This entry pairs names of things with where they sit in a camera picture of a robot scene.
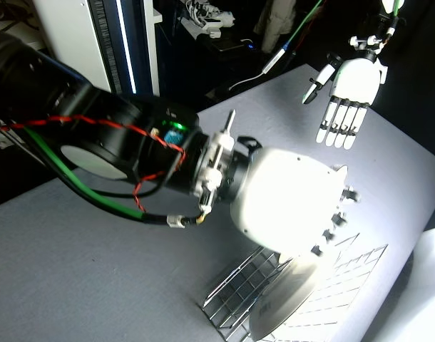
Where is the white cabinet with light strip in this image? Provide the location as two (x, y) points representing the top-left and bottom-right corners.
(34, 0), (163, 97)

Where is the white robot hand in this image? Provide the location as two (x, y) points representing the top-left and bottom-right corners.
(302, 52), (382, 150)
(230, 146), (362, 266)

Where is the spare white robot hand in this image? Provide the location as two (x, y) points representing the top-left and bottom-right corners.
(183, 0), (236, 39)

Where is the white plate grey dandelion print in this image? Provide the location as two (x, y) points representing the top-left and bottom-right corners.
(248, 261), (324, 341)

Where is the grey table cloth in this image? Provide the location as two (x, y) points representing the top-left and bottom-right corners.
(0, 63), (435, 342)

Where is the dark device with blue light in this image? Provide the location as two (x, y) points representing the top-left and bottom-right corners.
(210, 37), (256, 53)

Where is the silver wire dish rack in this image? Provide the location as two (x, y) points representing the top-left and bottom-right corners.
(202, 233), (389, 342)

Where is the red twisted cable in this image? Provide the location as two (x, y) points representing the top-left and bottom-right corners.
(0, 114), (186, 214)

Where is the thin white cable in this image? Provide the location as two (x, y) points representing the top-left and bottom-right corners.
(228, 73), (265, 93)

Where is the person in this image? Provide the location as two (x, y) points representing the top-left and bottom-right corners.
(252, 0), (297, 54)

